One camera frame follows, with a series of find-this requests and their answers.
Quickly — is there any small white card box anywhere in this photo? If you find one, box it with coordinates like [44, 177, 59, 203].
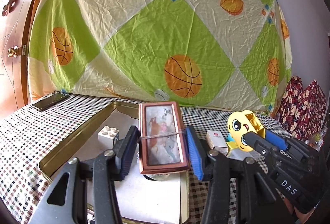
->
[206, 130, 228, 150]

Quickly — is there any blue bear toy brick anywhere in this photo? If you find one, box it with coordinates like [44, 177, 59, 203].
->
[226, 133, 235, 142]

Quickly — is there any brown framed picture box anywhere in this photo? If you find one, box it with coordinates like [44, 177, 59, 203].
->
[139, 101, 190, 175]

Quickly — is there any right human hand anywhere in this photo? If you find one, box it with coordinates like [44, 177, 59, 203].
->
[283, 198, 317, 223]

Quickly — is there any white toy brick with face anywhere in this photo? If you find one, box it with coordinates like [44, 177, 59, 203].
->
[97, 126, 119, 149]

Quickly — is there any clear plastic bag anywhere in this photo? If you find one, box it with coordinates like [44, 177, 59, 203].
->
[305, 127, 328, 151]

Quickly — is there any red floral cushion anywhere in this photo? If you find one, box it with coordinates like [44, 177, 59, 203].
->
[278, 76, 326, 141]

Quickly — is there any white paper tray liner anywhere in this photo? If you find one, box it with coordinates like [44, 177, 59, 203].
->
[73, 110, 181, 223]

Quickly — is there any gold metal tin tray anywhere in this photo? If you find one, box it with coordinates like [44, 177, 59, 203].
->
[39, 101, 190, 223]

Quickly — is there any checkered tablecloth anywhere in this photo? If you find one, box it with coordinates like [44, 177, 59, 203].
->
[1, 94, 232, 223]

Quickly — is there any black smartphone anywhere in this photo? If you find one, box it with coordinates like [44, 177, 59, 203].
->
[32, 93, 68, 111]

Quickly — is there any basketball pattern bed sheet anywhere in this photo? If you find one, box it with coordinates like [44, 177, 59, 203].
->
[28, 0, 292, 114]

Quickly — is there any brass door knob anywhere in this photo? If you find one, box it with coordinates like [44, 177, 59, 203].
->
[7, 45, 20, 58]

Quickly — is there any brown wooden door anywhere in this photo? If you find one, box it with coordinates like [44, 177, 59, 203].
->
[1, 0, 35, 118]

